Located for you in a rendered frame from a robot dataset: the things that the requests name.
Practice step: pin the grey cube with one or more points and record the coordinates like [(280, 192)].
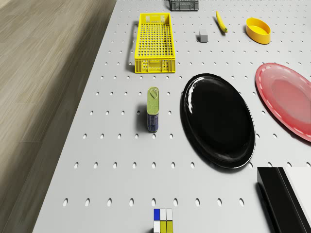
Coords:
[(203, 37)]

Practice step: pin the puzzle cube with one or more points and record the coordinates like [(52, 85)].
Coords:
[(163, 222)]

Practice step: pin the flat-sided can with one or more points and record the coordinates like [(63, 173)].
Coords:
[(152, 104)]

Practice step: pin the yellow basket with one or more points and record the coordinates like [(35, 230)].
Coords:
[(154, 64)]

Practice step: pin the black plate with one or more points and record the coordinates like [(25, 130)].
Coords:
[(218, 121)]

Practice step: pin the dark grey basket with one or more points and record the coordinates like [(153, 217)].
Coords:
[(184, 6)]

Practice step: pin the banana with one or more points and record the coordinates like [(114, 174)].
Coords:
[(221, 23)]

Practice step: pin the yellow bowl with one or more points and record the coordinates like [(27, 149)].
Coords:
[(258, 36)]

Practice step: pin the red plate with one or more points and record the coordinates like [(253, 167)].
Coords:
[(289, 97)]

